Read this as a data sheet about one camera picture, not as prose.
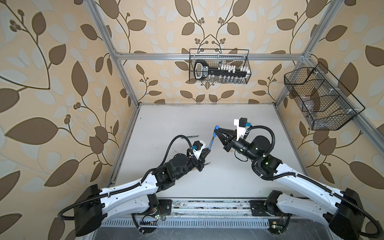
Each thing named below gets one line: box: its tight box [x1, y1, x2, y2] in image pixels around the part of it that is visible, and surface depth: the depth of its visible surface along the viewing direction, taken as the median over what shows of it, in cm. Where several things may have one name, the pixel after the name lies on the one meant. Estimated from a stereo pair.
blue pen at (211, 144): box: [208, 132, 217, 150], surface depth 70 cm
